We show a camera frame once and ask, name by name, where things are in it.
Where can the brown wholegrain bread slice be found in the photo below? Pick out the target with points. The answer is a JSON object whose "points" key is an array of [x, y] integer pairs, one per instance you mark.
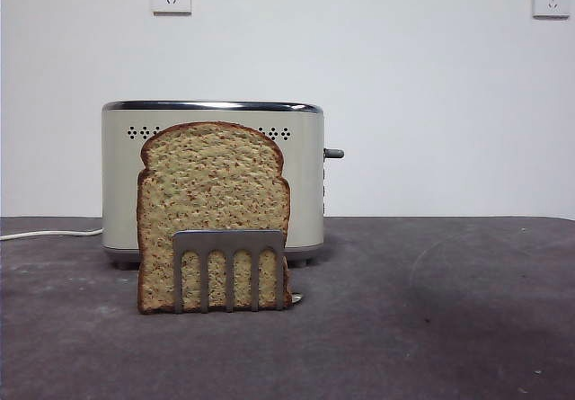
{"points": [[211, 184]]}

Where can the grey toaster lever knob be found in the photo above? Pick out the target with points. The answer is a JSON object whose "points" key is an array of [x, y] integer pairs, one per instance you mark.
{"points": [[334, 153]]}

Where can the shiny steel toast rack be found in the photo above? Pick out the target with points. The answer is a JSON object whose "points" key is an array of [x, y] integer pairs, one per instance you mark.
{"points": [[224, 240]]}

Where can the cream steel two-slot toaster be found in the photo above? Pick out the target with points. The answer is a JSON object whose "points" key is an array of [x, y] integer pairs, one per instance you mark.
{"points": [[120, 184]]}

